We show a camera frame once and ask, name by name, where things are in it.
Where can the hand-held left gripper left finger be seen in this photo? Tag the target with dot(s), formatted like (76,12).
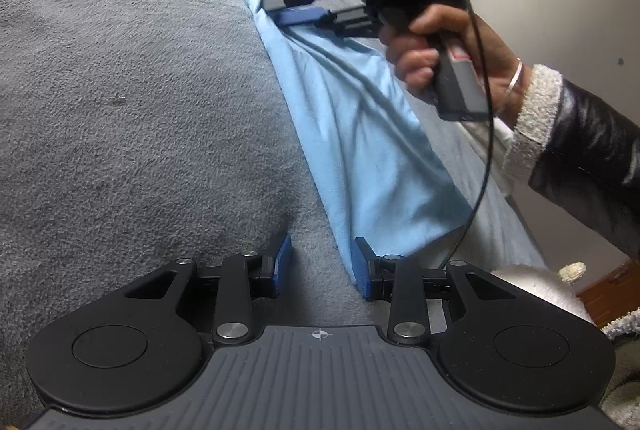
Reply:
(282,262)

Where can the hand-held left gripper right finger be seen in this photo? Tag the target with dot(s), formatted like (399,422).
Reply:
(361,267)

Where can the light blue t-shirt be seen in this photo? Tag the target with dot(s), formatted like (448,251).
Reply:
(360,135)

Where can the person's right forearm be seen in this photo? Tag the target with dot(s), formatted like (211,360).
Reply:
(590,135)

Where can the person's right hand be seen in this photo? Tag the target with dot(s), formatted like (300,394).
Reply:
(480,40)

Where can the silver bangle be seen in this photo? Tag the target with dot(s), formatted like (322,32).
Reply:
(515,80)

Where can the white fleece robe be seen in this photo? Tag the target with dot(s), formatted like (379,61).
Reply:
(540,285)

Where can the grey bed blanket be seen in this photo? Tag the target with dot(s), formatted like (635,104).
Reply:
(125,110)

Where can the white bedpost finial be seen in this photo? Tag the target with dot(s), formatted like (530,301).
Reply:
(571,272)

